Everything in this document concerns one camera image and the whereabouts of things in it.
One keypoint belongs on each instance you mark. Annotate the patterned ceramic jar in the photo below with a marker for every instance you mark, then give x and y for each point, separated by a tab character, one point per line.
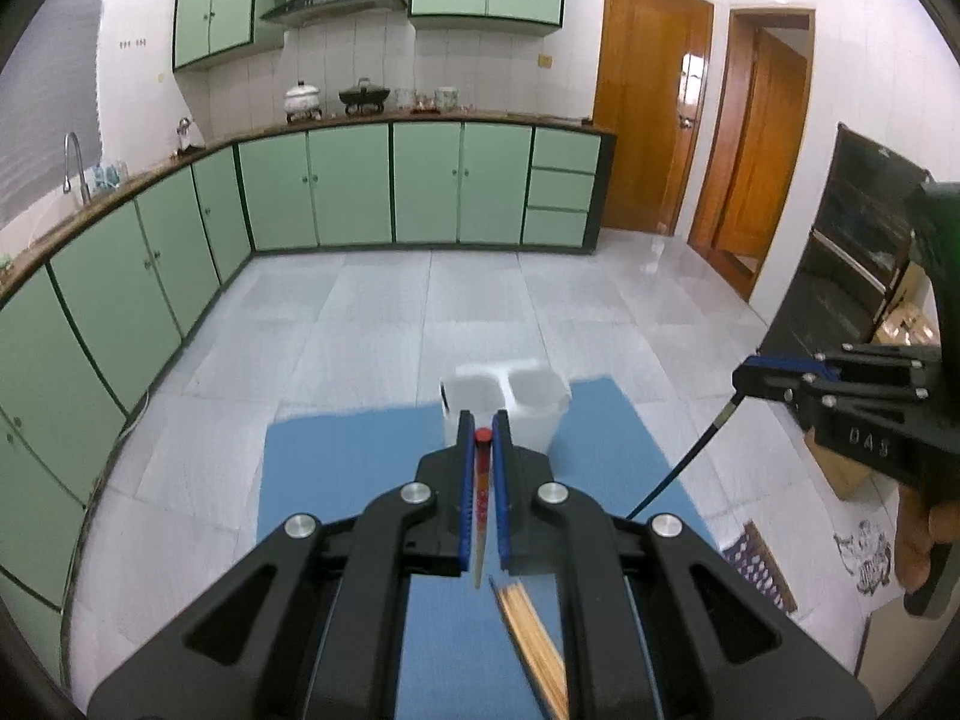
447	97

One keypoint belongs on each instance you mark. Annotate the patterned doormat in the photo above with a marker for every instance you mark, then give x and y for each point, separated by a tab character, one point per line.
761	570

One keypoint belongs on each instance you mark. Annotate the white pot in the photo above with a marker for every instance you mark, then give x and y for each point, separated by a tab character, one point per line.
304	99

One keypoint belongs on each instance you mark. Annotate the small countertop ornament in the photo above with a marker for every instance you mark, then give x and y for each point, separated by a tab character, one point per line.
187	136

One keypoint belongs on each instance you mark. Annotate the green base cabinets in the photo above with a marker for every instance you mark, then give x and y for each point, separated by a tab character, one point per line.
352	187

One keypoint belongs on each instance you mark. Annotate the closed wooden door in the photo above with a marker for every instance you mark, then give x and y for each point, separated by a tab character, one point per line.
645	105

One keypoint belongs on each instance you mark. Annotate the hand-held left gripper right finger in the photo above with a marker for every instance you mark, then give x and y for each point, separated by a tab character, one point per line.
501	510

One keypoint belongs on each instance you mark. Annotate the grey window blind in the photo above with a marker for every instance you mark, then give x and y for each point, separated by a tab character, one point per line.
52	90

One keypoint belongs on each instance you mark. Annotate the black wok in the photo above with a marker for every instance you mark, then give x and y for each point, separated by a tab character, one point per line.
365	96

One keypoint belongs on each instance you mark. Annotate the open wooden door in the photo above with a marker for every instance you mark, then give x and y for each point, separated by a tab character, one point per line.
750	165

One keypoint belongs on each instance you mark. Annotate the person's right hand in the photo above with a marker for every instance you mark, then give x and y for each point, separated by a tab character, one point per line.
911	540

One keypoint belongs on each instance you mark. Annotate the white two-compartment utensil holder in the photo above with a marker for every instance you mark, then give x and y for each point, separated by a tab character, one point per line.
532	397

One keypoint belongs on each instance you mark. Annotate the black glass-door cabinet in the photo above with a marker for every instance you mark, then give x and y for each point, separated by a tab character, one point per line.
840	240

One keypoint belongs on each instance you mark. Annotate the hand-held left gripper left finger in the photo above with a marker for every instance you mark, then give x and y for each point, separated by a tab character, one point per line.
466	495

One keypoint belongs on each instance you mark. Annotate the cluster of drinking glasses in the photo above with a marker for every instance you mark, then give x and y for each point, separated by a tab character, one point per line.
105	178

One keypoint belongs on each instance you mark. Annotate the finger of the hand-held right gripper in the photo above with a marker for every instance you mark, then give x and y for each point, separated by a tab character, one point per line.
877	358
840	397

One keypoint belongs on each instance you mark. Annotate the brown cardboard box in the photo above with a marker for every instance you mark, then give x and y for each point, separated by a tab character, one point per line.
847	476

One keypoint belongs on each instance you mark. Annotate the blue mat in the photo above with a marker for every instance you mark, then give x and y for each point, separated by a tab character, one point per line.
337	465

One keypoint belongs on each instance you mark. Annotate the metal faucet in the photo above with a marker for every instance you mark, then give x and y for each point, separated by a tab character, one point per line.
84	180

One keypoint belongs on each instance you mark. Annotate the light wooden chopstick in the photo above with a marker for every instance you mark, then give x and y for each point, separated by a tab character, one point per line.
541	622
531	649
517	652
541	645

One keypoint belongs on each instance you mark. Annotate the red patterned chopstick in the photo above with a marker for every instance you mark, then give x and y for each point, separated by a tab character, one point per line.
482	465

